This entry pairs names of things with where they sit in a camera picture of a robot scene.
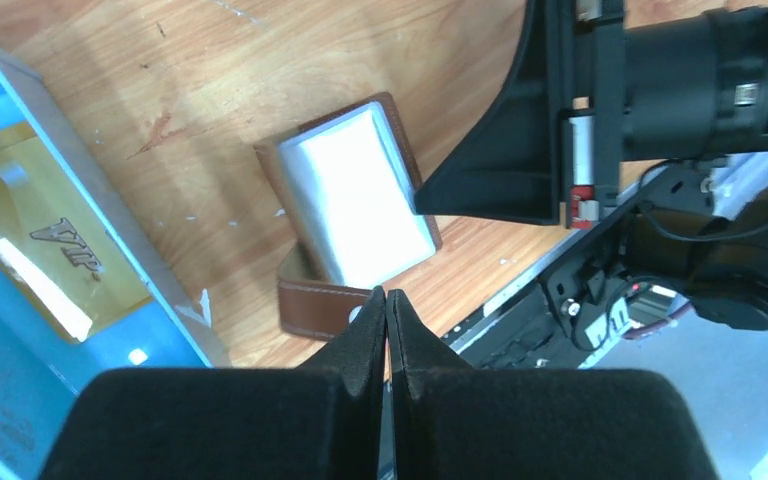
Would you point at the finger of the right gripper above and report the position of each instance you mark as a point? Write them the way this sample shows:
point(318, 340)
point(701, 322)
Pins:
point(507, 167)

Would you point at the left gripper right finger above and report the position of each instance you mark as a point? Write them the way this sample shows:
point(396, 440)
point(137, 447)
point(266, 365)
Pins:
point(455, 421)

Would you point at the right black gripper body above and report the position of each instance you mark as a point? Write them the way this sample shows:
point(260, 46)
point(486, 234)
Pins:
point(690, 89)

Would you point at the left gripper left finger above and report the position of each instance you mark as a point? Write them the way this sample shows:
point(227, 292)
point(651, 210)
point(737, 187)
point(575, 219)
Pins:
point(319, 420)

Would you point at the brown leather card holder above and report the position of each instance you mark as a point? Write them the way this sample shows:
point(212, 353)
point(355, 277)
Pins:
point(346, 183)

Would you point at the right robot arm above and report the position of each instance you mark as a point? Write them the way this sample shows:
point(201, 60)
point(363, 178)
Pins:
point(719, 264)

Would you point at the gold VIP card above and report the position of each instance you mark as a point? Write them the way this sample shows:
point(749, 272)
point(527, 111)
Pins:
point(54, 248)

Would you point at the blue three-compartment box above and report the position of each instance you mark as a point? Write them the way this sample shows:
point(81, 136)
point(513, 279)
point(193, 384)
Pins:
point(41, 373)

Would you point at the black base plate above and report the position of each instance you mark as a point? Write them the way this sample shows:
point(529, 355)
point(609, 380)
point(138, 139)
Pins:
point(581, 299)

